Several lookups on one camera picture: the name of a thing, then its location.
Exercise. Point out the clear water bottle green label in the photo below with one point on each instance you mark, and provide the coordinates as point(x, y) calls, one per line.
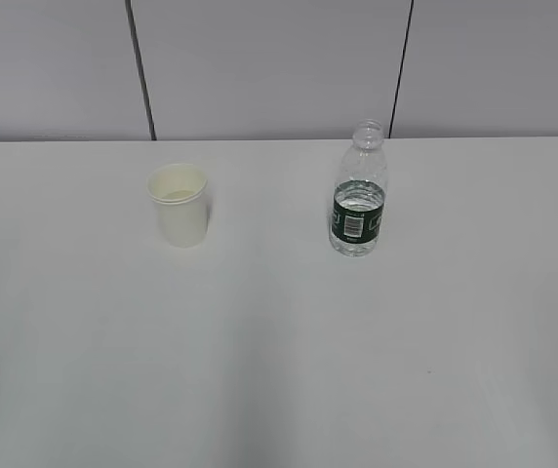
point(360, 192)

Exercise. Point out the white paper cup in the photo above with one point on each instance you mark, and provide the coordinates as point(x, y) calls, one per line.
point(178, 194)

